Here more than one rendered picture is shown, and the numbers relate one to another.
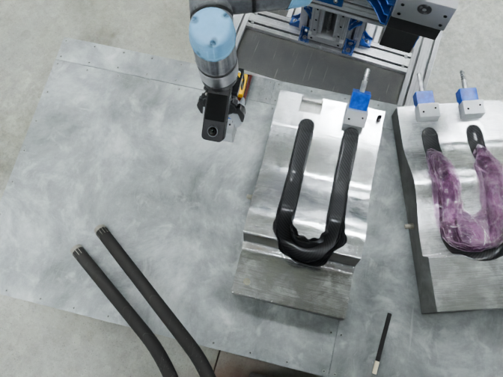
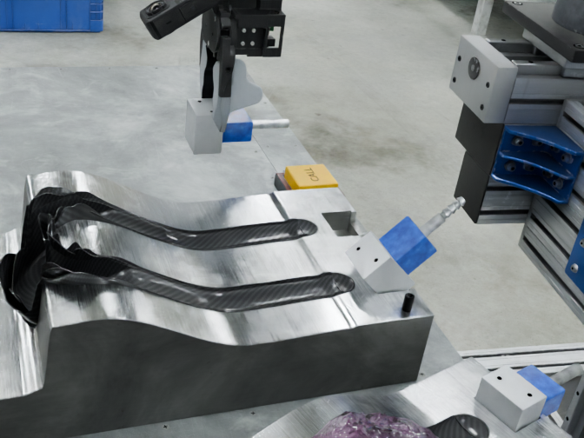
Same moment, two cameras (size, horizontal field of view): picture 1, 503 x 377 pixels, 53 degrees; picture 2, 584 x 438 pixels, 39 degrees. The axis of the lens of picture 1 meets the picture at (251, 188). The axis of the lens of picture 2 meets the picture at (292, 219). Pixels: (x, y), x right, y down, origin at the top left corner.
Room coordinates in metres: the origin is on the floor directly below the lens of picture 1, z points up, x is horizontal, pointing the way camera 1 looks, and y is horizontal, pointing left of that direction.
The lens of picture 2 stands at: (-0.08, -0.73, 1.38)
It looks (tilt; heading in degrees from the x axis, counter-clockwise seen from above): 31 degrees down; 48
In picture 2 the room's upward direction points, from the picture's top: 8 degrees clockwise
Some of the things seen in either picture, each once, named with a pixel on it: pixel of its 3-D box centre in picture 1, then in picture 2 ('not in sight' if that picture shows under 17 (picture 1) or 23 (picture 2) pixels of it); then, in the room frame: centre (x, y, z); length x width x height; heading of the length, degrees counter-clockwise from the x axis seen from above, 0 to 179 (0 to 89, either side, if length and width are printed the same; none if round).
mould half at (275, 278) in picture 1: (310, 199); (162, 282); (0.29, -0.14, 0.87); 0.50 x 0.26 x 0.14; 162
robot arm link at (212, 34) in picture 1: (213, 41); not in sight; (0.49, 0.04, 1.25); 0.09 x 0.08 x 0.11; 1
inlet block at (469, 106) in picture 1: (466, 93); not in sight; (0.53, -0.55, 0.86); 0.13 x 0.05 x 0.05; 179
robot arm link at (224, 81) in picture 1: (216, 66); not in sight; (0.49, 0.05, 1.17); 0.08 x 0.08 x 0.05
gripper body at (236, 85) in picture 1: (221, 83); (242, 3); (0.49, 0.04, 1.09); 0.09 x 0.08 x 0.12; 162
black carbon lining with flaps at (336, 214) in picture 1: (318, 188); (181, 247); (0.31, -0.15, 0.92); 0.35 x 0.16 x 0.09; 162
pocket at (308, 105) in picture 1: (311, 108); (344, 236); (0.52, -0.16, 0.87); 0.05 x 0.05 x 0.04; 72
